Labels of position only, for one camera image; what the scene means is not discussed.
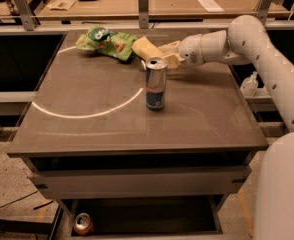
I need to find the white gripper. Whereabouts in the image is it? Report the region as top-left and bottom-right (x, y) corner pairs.
(158, 34), (205, 69)

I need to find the yellow sponge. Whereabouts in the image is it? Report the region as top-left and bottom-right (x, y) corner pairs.
(132, 37), (163, 61)

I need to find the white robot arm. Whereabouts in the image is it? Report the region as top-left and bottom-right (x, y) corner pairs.
(165, 15), (294, 240)

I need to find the green rice chip bag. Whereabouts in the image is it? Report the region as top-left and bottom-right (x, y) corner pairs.
(75, 25), (137, 62)

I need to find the blue silver energy drink can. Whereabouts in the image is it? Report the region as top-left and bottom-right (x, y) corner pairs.
(146, 57), (168, 111)

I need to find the white envelope paper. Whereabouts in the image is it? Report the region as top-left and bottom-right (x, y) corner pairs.
(198, 0), (224, 13)

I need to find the clear plastic bottle left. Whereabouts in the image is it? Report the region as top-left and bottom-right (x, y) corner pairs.
(240, 71), (258, 97)

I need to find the small paper card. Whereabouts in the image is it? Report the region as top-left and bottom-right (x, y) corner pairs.
(48, 0), (75, 11)

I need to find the grey table drawer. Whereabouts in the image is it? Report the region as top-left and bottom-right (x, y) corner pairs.
(31, 166), (251, 200)

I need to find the orange can on floor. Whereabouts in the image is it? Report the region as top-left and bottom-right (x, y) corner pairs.
(73, 213), (94, 236)

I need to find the grey metal bracket centre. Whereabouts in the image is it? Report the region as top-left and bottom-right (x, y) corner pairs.
(138, 0), (149, 29)

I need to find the grey metal bracket left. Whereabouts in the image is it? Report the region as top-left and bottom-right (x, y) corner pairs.
(14, 0), (37, 31)

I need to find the black floor cable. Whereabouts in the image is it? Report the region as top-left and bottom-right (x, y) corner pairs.
(0, 189), (40, 214)

